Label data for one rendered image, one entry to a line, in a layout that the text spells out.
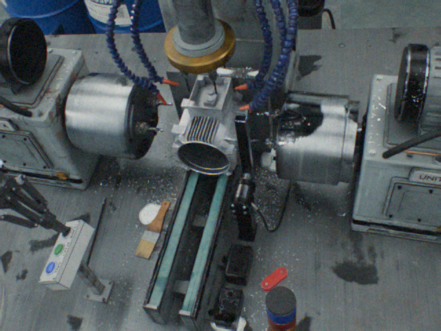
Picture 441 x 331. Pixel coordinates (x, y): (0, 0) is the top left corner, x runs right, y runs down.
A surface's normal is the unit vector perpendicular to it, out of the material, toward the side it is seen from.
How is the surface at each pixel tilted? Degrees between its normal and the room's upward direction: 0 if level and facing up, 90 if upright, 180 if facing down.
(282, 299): 0
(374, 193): 90
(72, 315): 0
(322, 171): 81
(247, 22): 90
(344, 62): 0
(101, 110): 32
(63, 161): 90
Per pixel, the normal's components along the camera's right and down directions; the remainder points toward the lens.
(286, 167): -0.25, 0.70
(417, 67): -0.20, -0.22
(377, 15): -0.12, -0.57
